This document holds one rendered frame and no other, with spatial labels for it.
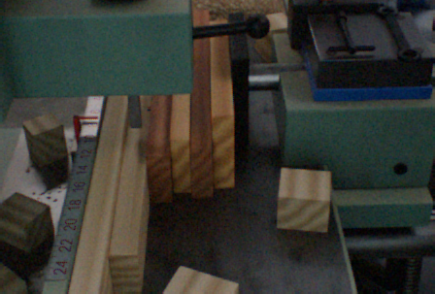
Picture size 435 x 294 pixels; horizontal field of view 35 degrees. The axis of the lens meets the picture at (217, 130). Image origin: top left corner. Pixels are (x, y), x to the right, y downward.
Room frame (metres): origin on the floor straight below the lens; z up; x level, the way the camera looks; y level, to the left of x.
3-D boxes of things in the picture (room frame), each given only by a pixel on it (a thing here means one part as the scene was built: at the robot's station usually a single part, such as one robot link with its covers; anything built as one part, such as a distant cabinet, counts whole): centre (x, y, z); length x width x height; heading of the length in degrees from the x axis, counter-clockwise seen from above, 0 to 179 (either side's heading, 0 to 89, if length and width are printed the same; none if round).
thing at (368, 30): (0.56, -0.13, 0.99); 0.13 x 0.11 x 0.06; 1
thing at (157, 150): (0.54, 0.05, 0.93); 0.21 x 0.02 x 0.05; 1
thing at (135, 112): (0.48, 0.07, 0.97); 0.01 x 0.01 x 0.05; 1
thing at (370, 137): (0.56, -0.12, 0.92); 0.15 x 0.13 x 0.09; 1
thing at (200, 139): (0.57, 0.01, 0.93); 0.25 x 0.02 x 0.05; 1
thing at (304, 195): (0.42, -0.07, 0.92); 0.04 x 0.04 x 0.03; 81
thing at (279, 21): (0.69, -0.07, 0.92); 0.04 x 0.03 x 0.04; 19
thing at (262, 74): (0.56, -0.05, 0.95); 0.09 x 0.07 x 0.09; 1
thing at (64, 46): (0.48, 0.09, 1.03); 0.14 x 0.07 x 0.09; 91
